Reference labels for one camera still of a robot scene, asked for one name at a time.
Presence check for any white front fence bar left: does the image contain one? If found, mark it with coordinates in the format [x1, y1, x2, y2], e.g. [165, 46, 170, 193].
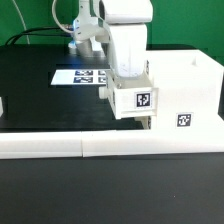
[0, 132, 83, 159]

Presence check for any black cable bundle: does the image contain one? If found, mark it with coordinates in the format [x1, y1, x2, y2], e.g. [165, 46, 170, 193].
[4, 23, 75, 46]

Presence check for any white drawer cabinet box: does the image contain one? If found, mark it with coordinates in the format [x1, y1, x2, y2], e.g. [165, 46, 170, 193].
[146, 50, 224, 131]

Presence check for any white sheet with markers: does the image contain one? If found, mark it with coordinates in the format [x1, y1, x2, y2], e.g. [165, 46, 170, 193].
[51, 69, 106, 85]

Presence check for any white L-shaped fence bar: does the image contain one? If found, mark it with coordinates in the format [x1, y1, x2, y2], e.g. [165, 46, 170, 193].
[81, 111, 224, 158]

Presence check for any thin white cable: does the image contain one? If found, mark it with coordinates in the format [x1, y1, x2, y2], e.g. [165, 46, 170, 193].
[11, 0, 31, 45]

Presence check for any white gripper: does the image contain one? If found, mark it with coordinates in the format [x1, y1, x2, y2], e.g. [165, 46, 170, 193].
[108, 24, 147, 79]

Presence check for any white drawer tray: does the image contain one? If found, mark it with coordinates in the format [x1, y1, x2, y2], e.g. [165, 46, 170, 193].
[139, 116, 152, 130]
[99, 71, 158, 119]

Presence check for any white front drawer tray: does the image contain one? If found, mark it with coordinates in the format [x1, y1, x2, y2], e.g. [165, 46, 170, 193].
[139, 116, 152, 130]

